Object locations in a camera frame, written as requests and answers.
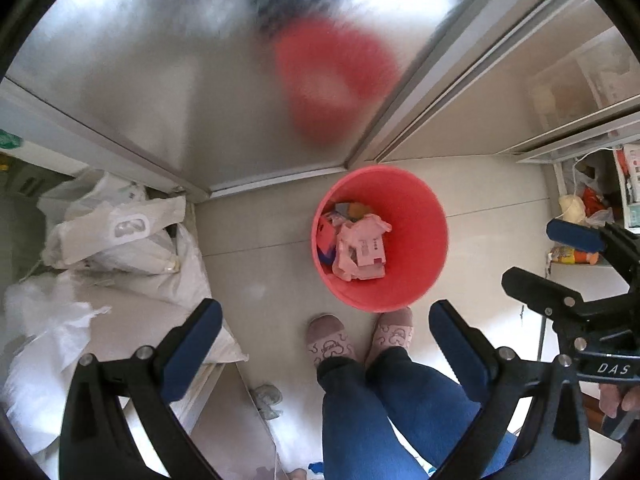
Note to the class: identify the orange wrapper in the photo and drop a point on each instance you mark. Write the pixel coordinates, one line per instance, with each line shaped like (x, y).
(357, 208)

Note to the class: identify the clear plastic bag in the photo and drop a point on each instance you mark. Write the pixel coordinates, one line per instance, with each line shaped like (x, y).
(595, 195)

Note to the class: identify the person's legs in jeans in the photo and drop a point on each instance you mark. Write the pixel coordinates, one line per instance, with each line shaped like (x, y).
(390, 420)

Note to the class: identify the frosted cabinet door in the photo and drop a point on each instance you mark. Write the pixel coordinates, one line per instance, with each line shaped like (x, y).
(150, 60)
(500, 85)

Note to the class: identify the white box red label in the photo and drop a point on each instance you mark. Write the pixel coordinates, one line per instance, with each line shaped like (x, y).
(631, 180)

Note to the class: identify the orange snack packet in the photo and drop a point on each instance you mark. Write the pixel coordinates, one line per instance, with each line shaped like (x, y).
(567, 256)

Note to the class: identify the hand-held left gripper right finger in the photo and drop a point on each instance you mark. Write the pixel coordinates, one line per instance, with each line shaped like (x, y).
(457, 350)

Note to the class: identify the red bin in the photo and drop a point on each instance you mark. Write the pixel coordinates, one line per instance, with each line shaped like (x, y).
(410, 230)

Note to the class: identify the pink slipper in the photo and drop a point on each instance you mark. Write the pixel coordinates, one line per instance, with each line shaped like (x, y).
(327, 340)
(392, 335)

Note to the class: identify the cream round object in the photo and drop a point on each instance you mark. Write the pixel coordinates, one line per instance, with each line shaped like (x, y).
(572, 208)

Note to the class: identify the person's right hand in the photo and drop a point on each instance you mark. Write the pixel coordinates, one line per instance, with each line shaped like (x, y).
(612, 402)

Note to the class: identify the white plastic bags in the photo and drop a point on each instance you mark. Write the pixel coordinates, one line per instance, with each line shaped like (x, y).
(125, 240)

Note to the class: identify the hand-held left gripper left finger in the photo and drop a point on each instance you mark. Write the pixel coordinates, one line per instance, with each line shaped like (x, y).
(192, 350)

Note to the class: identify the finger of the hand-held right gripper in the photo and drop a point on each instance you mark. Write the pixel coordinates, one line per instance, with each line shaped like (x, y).
(540, 290)
(575, 235)

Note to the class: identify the pink packet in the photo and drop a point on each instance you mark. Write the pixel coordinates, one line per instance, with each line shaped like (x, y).
(362, 247)

